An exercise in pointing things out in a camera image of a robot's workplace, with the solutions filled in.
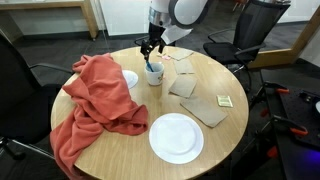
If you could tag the black perforated mounting board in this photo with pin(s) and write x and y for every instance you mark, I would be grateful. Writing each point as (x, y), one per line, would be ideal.
(300, 110)

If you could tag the small white plate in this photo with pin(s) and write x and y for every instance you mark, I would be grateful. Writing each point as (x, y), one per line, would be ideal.
(130, 79)

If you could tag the light wooden desk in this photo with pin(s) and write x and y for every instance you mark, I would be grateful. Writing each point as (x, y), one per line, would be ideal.
(88, 16)

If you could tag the large white plate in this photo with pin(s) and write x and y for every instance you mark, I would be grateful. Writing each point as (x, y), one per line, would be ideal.
(176, 137)

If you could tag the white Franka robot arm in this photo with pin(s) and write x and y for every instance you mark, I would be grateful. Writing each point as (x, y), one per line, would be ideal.
(186, 13)

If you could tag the black high-back mesh chair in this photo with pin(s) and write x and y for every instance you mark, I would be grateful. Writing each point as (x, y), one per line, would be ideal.
(256, 23)

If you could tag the blue pen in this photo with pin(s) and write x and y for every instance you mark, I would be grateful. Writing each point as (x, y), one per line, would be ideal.
(150, 66)

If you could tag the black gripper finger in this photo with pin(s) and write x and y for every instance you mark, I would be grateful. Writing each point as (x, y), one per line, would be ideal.
(145, 50)
(161, 45)

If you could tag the pink sachet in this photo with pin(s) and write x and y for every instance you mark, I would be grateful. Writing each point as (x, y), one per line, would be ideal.
(165, 57)

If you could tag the red fleece cloth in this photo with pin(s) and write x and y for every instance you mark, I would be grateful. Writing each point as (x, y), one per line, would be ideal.
(100, 93)

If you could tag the black mesh office chair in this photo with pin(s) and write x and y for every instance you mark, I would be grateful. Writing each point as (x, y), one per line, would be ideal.
(23, 100)

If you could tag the white printed mug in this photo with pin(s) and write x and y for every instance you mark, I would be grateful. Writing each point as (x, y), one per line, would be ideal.
(155, 77)

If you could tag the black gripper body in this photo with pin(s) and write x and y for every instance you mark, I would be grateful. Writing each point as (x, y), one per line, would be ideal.
(156, 32)

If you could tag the black orange clamp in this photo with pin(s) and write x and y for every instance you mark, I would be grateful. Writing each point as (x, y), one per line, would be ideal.
(290, 129)
(275, 87)

